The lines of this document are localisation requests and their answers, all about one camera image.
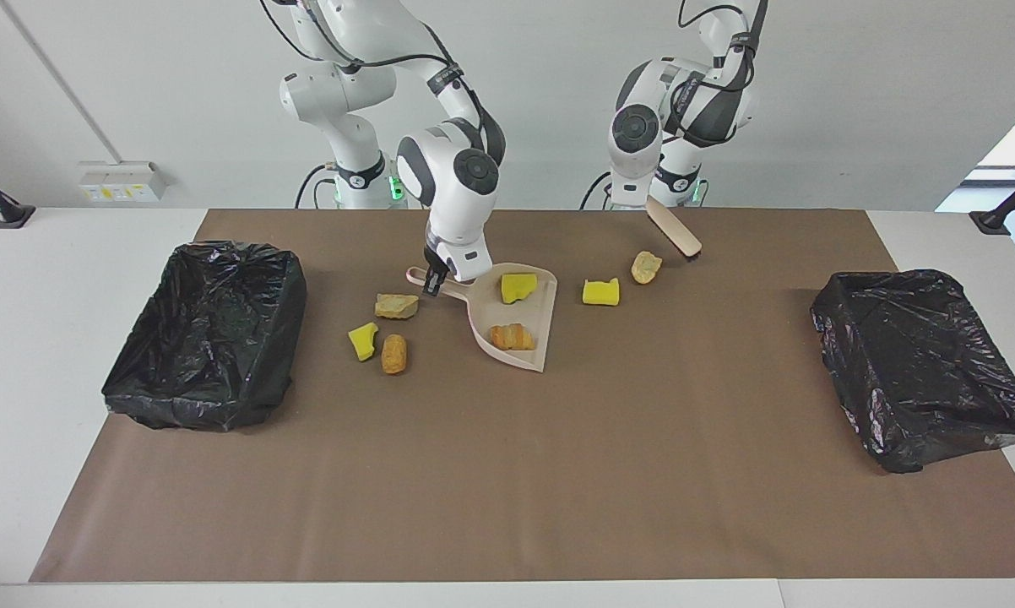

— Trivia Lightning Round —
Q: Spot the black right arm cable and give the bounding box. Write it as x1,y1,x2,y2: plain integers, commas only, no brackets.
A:
258,0,479,111

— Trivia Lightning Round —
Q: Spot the white wall cable duct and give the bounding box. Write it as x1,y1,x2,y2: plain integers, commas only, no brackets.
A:
0,0,124,166

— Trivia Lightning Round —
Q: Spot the black bag lined bin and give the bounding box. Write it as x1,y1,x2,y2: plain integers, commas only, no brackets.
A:
810,269,1015,474
102,241,308,432

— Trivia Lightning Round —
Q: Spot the beige hand brush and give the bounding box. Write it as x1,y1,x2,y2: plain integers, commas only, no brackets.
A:
645,197,703,258

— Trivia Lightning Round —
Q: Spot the black base cable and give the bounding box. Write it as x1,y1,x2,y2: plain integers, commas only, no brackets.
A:
579,169,614,209
295,163,339,209

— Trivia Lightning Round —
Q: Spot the pale pink plastic dustpan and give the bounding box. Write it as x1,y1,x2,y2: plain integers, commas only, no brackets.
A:
405,263,558,373

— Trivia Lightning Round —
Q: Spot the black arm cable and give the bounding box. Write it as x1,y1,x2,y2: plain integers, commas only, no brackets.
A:
675,0,770,94
258,0,479,111

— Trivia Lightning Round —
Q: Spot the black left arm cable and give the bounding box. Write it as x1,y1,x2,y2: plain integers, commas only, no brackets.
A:
675,0,770,94

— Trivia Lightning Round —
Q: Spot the brown table mat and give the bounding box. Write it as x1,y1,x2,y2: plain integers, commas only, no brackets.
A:
30,209,1015,584

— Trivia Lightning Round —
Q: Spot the black clamp stand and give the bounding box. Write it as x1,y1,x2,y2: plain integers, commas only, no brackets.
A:
0,162,35,229
969,163,1015,236

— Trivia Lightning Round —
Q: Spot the white wall socket box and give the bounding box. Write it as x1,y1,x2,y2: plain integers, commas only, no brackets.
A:
79,162,169,204

